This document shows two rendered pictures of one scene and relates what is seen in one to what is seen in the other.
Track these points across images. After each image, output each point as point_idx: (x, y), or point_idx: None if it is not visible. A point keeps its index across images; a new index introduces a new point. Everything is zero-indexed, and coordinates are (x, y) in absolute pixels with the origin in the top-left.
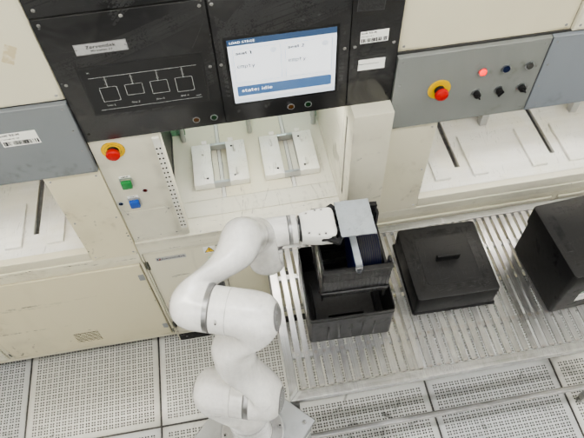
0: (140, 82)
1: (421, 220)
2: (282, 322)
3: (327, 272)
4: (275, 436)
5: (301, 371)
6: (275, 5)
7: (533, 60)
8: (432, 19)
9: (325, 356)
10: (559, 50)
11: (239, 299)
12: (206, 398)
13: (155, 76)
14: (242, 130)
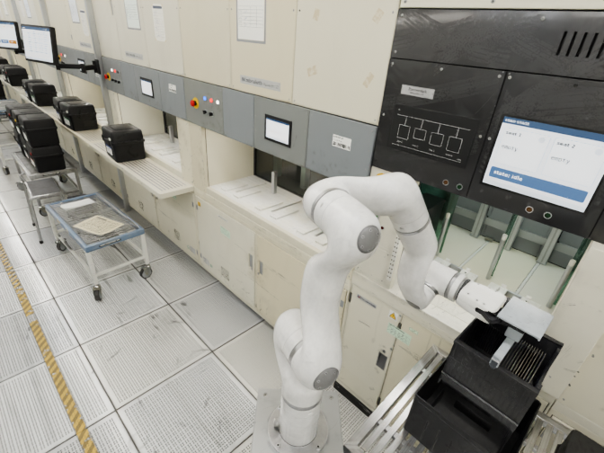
0: (425, 129)
1: None
2: (395, 394)
3: (459, 341)
4: (306, 450)
5: (375, 437)
6: (565, 94)
7: None
8: None
9: (404, 449)
10: None
11: (352, 200)
12: (283, 320)
13: (437, 129)
14: (483, 275)
